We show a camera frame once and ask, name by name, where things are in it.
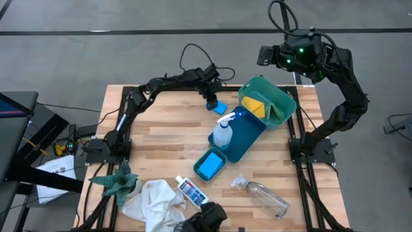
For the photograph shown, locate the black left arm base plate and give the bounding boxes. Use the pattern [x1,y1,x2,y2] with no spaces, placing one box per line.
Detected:
[85,137,133,165]

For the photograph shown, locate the blue plastic tray bin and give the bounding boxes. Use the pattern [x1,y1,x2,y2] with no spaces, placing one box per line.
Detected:
[207,106,267,164]

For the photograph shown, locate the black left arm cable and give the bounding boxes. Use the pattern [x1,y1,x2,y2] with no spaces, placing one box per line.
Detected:
[179,43,236,83]

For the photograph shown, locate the white paper sheets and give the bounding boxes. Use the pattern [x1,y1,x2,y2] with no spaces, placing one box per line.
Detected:
[35,154,77,205]

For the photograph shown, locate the green cloth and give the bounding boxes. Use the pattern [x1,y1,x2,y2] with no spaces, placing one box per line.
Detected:
[265,101,286,125]

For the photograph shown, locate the black cable under table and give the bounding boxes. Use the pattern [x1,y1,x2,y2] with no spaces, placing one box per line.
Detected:
[82,162,107,226]

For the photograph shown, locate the black side desk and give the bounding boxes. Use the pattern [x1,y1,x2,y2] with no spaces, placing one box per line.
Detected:
[0,91,85,232]

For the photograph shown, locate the spray bottle with blue liquid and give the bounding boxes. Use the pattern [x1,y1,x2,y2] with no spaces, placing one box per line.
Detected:
[212,111,247,151]

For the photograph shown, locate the white squeeze bottle blue label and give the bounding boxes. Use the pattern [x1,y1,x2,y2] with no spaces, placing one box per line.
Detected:
[175,175,209,207]

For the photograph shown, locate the black aluminium table frame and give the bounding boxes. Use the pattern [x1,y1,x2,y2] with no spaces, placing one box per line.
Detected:
[72,84,353,232]

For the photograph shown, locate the blue sponge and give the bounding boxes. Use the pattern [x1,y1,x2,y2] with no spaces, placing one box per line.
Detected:
[198,152,225,180]
[211,101,229,116]

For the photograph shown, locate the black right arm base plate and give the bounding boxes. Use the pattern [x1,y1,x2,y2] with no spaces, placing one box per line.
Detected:
[288,137,335,164]

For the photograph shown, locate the white plant pot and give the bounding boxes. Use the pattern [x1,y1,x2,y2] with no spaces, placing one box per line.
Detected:
[127,179,143,198]

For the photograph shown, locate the yellow cloth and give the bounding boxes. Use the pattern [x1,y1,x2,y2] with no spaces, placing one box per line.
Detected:
[241,95,267,119]

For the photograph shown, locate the clear spray bottle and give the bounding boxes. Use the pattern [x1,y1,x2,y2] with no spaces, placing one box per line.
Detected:
[230,174,291,219]

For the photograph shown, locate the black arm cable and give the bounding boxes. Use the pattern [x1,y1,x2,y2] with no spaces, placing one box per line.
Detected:
[179,43,236,83]
[268,0,342,65]

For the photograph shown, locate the white towel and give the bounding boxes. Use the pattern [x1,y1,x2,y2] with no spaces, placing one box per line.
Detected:
[121,179,187,232]

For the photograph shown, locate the gray metal stand foot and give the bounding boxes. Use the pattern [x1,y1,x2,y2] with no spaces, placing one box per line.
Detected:
[386,115,412,135]

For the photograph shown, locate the black power box green light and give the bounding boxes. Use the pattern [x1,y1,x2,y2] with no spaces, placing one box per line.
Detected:
[66,124,78,154]

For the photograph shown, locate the large teal plastic bin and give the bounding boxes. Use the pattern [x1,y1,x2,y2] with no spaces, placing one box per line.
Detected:
[238,75,297,131]

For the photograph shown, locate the green artificial plant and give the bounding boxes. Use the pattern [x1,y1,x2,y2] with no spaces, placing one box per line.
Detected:
[88,160,140,209]

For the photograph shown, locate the small teal plastic bin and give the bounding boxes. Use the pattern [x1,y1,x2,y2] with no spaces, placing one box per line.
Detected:
[192,147,228,182]

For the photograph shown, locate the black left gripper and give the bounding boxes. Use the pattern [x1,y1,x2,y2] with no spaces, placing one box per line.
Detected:
[198,64,223,111]

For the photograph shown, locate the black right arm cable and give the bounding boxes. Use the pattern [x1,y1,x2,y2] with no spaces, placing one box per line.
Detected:
[268,0,342,65]

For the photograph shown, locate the thin black floor cable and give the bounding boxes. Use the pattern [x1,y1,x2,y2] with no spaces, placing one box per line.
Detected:
[35,102,101,113]

